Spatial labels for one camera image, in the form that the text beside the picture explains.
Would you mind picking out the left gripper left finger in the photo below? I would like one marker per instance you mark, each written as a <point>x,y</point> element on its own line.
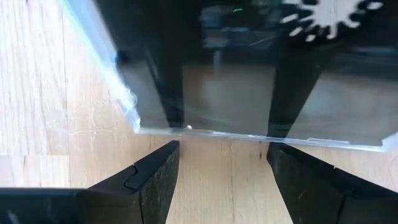
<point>149,196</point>

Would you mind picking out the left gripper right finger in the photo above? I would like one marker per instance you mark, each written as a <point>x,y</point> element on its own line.
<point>311,196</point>

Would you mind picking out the black jewel case swirl print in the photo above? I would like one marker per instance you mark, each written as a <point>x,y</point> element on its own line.
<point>233,93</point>

